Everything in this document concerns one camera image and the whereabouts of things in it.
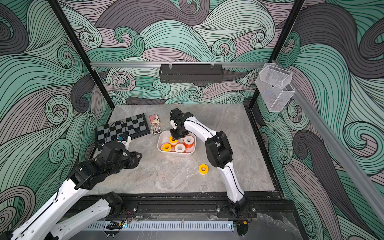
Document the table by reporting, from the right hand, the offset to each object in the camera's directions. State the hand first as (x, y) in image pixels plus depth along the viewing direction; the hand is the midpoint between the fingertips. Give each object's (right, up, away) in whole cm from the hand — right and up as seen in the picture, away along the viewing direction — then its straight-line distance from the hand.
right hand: (178, 137), depth 95 cm
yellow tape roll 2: (+16, -18, -9) cm, 25 cm away
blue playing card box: (-17, +5, +9) cm, 20 cm away
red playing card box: (-19, +12, +15) cm, 27 cm away
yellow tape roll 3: (-3, -3, -3) cm, 5 cm away
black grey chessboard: (-32, +6, +9) cm, 33 cm away
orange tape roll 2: (+1, -6, -3) cm, 7 cm away
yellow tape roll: (-7, -6, -3) cm, 10 cm away
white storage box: (-10, -1, +4) cm, 11 cm away
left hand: (-17, -5, -25) cm, 31 cm away
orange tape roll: (+7, -3, 0) cm, 7 cm away
